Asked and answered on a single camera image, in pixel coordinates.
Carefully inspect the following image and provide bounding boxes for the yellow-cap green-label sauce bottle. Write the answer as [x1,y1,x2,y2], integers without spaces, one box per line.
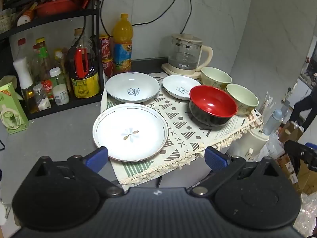
[35,38,53,81]

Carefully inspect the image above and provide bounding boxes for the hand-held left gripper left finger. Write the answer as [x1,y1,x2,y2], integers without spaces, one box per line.
[25,147,125,198]

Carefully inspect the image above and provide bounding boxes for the green cardboard box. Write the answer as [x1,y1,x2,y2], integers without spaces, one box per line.
[0,76,30,135]

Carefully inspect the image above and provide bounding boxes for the white-top oil dispenser bottle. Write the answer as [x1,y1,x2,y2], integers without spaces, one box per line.
[13,57,39,114]

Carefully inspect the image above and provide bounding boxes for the cream kettle base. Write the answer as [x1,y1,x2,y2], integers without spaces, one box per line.
[161,63,202,79]

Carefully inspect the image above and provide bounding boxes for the patterned fringed table mat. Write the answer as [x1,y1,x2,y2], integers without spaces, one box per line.
[100,72,263,185]

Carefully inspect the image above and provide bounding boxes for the small white cross-print plate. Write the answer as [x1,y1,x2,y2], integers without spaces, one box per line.
[162,75,202,101]

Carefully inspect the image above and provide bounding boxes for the red and black bowl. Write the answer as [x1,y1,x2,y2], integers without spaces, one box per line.
[189,85,238,127]

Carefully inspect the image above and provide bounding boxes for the red plastic basin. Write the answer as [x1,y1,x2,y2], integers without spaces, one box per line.
[35,0,85,18]

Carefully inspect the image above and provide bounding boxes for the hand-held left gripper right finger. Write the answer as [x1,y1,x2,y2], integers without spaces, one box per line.
[187,147,293,197]

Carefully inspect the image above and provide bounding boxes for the deep white script-print plate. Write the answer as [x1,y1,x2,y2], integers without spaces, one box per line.
[106,72,160,104]

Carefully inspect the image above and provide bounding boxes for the black metal shelf rack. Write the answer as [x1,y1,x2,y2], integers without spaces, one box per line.
[0,0,106,121]

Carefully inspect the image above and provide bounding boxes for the white plastic jar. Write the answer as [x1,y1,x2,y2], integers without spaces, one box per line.
[53,84,70,105]

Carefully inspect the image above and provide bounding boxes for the pale green bowl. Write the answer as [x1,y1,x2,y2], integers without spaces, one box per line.
[201,67,232,90]
[226,83,259,116]

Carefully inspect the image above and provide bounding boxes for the glass electric kettle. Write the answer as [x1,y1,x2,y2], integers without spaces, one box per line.
[168,33,213,76]

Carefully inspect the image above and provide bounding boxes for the large flower-print plate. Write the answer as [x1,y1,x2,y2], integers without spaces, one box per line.
[93,103,169,162]

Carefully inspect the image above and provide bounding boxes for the white plastic appliance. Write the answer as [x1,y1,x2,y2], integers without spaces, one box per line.
[229,128,270,161]

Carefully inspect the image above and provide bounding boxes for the cardboard boxes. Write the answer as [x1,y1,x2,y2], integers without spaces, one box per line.
[274,120,317,195]

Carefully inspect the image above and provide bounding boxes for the red drink can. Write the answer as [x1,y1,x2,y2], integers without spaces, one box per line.
[99,34,114,60]
[102,58,114,78]

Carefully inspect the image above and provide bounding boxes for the white-cap green jar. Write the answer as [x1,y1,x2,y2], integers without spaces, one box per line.
[49,67,65,87]

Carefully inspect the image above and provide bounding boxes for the orange and white bottle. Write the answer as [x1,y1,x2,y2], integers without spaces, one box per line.
[17,2,38,27]

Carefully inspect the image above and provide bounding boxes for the clear bottle with red cap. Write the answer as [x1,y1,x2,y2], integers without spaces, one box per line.
[17,38,33,63]

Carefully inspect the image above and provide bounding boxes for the wrapped chopsticks bundle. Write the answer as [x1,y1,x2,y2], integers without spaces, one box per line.
[256,92,276,121]

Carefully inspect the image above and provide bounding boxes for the black power cable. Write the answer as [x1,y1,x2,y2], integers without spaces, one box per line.
[180,0,195,34]
[99,0,110,36]
[131,0,179,27]

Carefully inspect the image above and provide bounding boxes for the orange juice bottle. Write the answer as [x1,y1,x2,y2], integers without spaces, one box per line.
[112,13,134,73]

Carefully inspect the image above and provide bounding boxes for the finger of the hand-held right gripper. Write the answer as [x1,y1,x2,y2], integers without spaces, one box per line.
[284,140,317,173]

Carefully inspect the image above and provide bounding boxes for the clear plastic bag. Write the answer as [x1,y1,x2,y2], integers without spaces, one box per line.
[293,193,317,237]

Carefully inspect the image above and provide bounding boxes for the clear spice shaker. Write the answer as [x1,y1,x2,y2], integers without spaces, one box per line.
[33,84,52,111]

